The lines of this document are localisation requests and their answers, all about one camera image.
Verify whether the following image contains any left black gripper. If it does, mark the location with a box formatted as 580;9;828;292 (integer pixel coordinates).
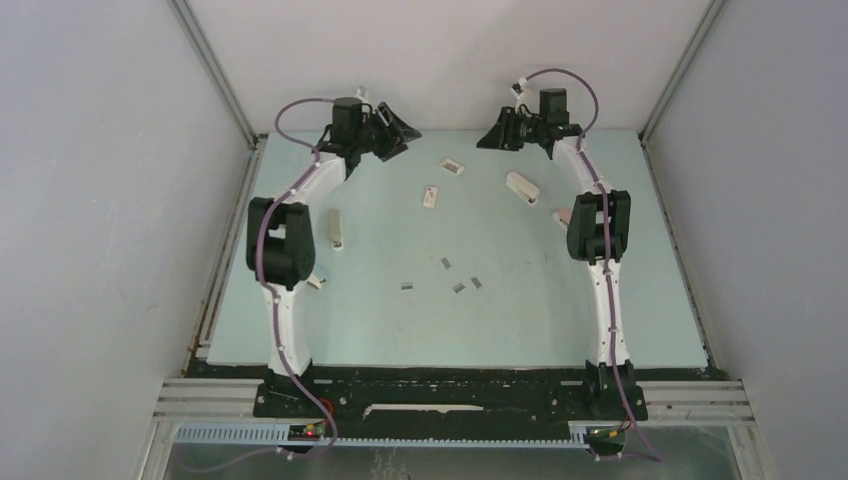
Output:
353;103;420;163

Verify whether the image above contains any beige stapler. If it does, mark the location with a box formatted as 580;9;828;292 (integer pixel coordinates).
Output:
328;208;344;251

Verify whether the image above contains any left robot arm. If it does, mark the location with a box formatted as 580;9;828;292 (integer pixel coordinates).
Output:
245;97;422;417

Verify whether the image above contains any small pink stapler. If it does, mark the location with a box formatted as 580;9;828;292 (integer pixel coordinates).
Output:
553;208;572;230

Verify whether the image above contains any white staple box barcode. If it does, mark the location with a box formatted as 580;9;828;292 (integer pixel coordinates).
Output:
440;158;465;176

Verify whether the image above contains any white cable duct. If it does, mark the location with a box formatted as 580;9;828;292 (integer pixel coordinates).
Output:
172;422;588;449

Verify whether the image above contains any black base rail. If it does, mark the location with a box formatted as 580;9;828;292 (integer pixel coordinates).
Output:
253;366;648;440

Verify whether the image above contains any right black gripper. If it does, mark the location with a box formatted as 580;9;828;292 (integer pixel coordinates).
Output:
479;105;549;151

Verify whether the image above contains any grey white stapler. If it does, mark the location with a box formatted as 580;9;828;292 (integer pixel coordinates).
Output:
306;273;327;290

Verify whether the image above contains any small white staple box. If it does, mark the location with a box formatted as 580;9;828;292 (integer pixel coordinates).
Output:
422;186;439;209

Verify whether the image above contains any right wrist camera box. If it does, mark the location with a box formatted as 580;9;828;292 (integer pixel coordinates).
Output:
510;77;533;110

